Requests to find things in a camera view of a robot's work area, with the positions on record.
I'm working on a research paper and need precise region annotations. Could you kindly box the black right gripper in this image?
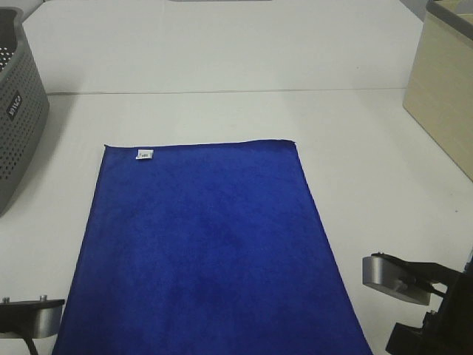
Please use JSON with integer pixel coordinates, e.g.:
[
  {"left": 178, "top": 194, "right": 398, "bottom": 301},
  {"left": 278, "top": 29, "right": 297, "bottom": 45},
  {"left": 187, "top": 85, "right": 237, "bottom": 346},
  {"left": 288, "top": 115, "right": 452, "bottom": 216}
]
[{"left": 386, "top": 274, "right": 472, "bottom": 354}]

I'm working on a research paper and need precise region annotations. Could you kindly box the blue microfibre towel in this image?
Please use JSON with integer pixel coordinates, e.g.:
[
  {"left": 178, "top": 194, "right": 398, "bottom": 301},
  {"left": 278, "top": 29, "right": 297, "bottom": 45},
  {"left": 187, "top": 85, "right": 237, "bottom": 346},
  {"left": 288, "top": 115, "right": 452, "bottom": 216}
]
[{"left": 53, "top": 140, "right": 370, "bottom": 354}]

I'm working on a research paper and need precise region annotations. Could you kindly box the beige storage box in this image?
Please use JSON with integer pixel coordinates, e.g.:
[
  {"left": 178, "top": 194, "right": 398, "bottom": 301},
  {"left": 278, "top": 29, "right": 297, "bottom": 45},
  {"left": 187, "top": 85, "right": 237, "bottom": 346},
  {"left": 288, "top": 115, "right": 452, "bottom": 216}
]
[{"left": 403, "top": 1, "right": 472, "bottom": 178}]

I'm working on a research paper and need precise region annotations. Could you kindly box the grey perforated plastic basket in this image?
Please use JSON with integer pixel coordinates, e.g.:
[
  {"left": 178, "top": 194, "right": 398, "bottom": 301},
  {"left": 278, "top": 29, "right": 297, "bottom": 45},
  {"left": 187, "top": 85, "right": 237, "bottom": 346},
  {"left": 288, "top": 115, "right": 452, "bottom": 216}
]
[{"left": 1, "top": 7, "right": 50, "bottom": 213}]

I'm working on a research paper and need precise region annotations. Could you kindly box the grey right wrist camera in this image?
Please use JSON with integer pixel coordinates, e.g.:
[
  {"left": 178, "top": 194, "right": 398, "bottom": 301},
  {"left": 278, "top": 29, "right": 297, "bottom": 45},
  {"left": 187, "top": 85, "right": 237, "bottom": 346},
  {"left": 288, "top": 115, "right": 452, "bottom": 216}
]
[{"left": 362, "top": 253, "right": 460, "bottom": 305}]

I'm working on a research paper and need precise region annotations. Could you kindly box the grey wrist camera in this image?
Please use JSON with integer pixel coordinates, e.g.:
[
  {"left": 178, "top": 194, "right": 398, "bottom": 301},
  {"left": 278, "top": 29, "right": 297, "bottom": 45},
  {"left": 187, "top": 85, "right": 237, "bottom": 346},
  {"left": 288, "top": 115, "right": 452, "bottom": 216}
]
[
  {"left": 1, "top": 295, "right": 65, "bottom": 339},
  {"left": 362, "top": 253, "right": 460, "bottom": 305}
]

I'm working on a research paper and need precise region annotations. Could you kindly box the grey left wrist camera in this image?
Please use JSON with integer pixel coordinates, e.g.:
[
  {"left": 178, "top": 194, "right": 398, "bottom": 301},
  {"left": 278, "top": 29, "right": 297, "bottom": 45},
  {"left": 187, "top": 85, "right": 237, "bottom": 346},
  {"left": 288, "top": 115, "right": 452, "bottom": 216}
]
[{"left": 1, "top": 295, "right": 65, "bottom": 339}]

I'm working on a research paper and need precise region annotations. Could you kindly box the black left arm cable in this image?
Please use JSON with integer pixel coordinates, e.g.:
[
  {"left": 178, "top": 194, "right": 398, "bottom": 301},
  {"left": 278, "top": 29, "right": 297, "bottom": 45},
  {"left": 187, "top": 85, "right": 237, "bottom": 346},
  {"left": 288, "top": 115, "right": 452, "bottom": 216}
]
[{"left": 22, "top": 334, "right": 41, "bottom": 355}]

